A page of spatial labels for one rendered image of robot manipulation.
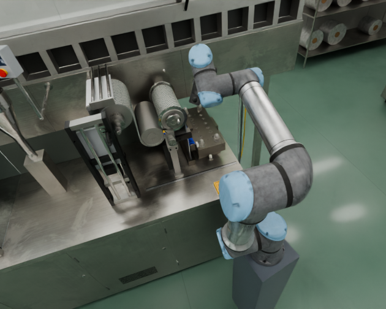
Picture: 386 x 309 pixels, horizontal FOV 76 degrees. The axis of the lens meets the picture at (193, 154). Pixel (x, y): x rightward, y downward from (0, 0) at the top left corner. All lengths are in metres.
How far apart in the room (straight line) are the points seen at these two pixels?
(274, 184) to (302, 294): 1.60
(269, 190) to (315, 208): 1.90
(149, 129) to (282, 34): 0.97
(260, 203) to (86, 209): 1.07
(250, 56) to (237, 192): 1.18
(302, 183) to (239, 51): 1.11
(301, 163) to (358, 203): 2.03
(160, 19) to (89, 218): 1.07
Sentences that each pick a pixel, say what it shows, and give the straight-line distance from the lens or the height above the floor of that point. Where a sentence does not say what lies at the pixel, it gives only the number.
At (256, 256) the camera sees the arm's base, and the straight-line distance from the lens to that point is 1.15.
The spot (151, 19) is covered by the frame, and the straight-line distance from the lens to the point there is 1.39.
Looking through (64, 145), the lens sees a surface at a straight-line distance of 1.72.
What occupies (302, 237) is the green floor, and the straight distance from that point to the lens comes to 2.30.
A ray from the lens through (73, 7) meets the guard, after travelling 1.30.
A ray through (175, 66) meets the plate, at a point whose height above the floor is 1.35.
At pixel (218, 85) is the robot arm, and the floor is 1.57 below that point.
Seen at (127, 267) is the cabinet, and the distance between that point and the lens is 1.76.
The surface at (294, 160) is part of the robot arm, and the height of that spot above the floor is 1.54.
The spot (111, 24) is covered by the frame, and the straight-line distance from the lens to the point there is 1.38.
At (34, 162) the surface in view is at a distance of 1.47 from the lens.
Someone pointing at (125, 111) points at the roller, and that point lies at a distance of 1.19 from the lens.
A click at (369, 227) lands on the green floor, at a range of 2.54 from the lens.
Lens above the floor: 1.99
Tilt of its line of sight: 45 degrees down
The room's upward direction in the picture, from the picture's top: 8 degrees counter-clockwise
